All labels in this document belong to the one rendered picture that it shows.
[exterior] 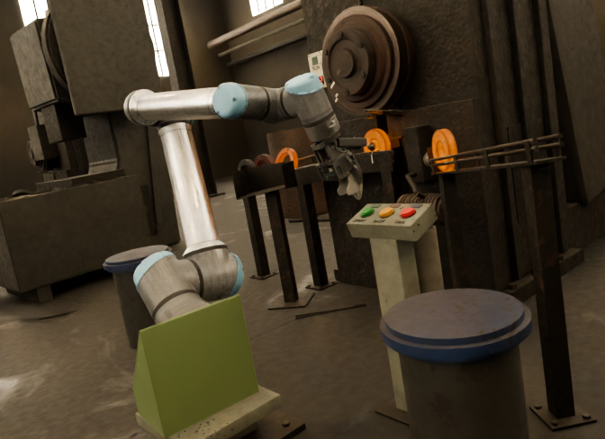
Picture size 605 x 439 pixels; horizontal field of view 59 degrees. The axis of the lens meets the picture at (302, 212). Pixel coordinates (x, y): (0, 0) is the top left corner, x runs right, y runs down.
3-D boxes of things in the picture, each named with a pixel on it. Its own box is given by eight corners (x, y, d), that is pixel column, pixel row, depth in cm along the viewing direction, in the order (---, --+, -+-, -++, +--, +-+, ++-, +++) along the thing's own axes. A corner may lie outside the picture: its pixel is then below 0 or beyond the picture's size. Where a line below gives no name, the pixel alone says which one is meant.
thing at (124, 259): (171, 321, 284) (154, 242, 277) (201, 332, 259) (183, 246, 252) (112, 344, 264) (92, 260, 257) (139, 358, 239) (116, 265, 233)
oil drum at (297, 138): (311, 206, 602) (297, 127, 588) (348, 206, 556) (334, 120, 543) (269, 219, 566) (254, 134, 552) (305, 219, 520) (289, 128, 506)
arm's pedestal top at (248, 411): (188, 462, 139) (185, 449, 139) (137, 425, 164) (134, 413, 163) (283, 406, 159) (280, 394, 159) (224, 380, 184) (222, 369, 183)
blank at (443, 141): (449, 177, 202) (441, 179, 201) (436, 144, 209) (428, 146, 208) (462, 155, 188) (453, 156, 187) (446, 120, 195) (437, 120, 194)
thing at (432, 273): (434, 371, 181) (411, 221, 173) (465, 380, 172) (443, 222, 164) (411, 387, 173) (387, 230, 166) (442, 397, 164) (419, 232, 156)
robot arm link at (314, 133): (318, 114, 150) (342, 110, 142) (325, 129, 152) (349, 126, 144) (297, 129, 145) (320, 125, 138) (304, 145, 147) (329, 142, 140)
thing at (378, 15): (428, 53, 217) (373, 135, 250) (362, -17, 235) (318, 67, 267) (419, 54, 213) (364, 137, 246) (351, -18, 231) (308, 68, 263)
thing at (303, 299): (270, 297, 295) (246, 167, 284) (316, 293, 287) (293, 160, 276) (257, 310, 275) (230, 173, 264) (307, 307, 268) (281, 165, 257)
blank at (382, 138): (363, 138, 256) (357, 139, 254) (382, 121, 243) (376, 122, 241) (376, 167, 252) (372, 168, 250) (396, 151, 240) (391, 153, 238)
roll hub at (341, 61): (386, 58, 221) (356, 108, 241) (347, 15, 231) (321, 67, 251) (377, 58, 218) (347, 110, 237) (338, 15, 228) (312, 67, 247)
